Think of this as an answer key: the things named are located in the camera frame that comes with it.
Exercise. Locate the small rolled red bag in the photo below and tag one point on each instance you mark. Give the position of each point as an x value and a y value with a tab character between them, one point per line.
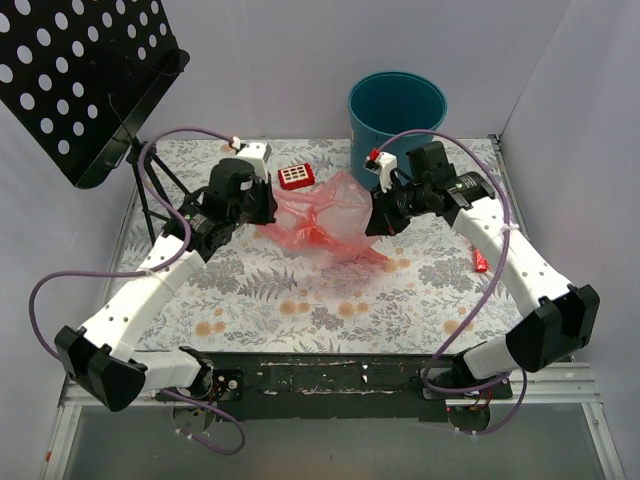
480	262

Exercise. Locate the black perforated music stand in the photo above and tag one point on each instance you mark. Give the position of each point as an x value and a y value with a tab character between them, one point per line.
83	77

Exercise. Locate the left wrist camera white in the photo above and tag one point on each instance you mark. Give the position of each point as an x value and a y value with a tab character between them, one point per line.
255	153

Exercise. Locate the red plastic trash bag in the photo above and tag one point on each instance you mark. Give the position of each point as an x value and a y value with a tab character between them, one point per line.
326	223

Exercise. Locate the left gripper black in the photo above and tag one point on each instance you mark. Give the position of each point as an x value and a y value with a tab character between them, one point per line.
267	205

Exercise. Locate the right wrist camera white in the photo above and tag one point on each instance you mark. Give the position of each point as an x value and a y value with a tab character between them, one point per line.
383	164

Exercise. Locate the floral patterned table mat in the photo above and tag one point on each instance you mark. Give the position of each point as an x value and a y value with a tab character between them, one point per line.
254	296

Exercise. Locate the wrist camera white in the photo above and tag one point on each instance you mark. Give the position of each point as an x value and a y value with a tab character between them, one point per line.
383	164
255	153

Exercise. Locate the aluminium frame rail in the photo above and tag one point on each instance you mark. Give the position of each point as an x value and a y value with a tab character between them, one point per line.
338	380

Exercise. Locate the teal plastic trash bin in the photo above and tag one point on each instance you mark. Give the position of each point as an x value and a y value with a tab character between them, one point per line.
385	104

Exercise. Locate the red white window toy block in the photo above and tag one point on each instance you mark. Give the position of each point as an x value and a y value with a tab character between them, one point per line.
296	177

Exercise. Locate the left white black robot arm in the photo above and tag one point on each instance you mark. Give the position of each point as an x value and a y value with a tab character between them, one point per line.
101	355

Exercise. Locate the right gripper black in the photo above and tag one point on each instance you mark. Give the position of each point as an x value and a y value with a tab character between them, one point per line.
379	214

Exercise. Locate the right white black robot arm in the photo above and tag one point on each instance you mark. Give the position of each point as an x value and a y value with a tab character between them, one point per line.
557	317

